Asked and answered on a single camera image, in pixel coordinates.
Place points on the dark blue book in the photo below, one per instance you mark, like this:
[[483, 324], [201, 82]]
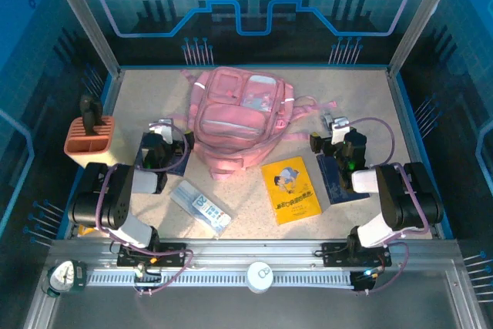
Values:
[[178, 165], [336, 192]]

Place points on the clear plastic pencil box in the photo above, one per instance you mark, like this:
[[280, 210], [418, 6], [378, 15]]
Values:
[[200, 205]]

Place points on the yellow cartoon cover book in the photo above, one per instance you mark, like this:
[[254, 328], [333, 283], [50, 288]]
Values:
[[292, 205]]

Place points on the pink school backpack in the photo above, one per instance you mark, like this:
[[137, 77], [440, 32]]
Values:
[[231, 121]]

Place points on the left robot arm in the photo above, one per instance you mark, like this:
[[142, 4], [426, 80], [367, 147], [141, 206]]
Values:
[[115, 198]]

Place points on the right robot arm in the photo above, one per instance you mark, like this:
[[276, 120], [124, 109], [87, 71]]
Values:
[[408, 198]]

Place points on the orange and beige knife block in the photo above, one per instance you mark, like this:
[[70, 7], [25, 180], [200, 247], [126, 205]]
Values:
[[111, 148]]

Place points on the yellow plastic bag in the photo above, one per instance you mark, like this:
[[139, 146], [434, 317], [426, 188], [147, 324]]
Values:
[[85, 232]]

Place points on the small circuit board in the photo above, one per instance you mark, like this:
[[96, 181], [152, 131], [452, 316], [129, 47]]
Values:
[[140, 273], [364, 277]]

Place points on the aluminium front beam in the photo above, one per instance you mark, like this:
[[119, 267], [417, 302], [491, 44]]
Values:
[[250, 250]]

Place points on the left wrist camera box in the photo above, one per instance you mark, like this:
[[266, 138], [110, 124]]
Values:
[[163, 132]]

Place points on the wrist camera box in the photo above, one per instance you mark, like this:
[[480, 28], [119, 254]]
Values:
[[341, 130], [163, 132]]

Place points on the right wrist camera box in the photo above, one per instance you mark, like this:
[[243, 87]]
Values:
[[341, 130]]

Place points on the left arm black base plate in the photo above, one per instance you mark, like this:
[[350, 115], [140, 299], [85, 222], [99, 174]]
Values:
[[173, 254]]

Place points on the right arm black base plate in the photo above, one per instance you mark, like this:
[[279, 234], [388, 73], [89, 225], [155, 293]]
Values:
[[333, 254]]

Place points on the aluminium frame post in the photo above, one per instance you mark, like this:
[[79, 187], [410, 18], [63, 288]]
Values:
[[84, 17], [423, 17]]

